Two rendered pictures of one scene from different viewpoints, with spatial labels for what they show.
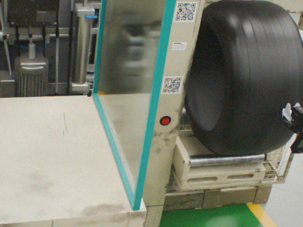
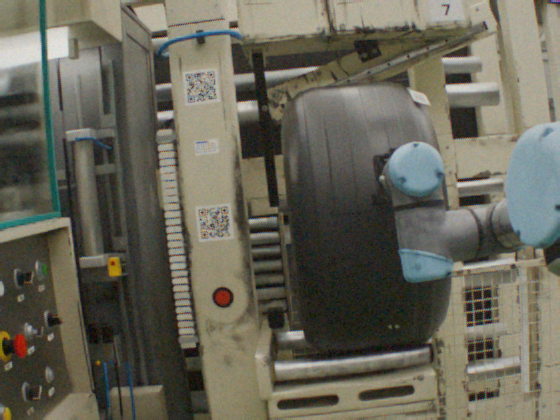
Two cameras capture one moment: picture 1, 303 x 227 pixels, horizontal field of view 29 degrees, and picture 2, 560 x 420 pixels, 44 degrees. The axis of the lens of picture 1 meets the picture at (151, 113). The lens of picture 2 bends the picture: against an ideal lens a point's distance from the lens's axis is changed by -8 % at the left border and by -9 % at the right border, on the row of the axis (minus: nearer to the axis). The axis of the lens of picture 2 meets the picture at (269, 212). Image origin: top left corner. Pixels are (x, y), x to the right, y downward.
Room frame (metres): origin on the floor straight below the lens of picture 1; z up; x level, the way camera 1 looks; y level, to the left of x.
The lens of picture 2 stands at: (0.43, -0.78, 1.31)
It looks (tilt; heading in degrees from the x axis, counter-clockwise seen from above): 3 degrees down; 23
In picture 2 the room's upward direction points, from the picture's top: 6 degrees counter-clockwise
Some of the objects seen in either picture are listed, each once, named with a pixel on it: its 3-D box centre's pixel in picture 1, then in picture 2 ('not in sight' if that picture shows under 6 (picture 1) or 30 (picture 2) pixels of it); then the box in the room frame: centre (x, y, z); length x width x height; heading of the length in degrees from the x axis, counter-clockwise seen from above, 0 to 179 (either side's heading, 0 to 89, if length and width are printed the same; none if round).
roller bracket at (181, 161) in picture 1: (171, 139); (268, 356); (1.96, -0.10, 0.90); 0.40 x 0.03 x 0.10; 21
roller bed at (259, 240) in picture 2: not in sight; (251, 271); (2.30, 0.07, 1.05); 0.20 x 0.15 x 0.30; 111
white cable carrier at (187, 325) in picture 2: not in sight; (179, 239); (1.86, 0.03, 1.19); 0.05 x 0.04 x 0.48; 21
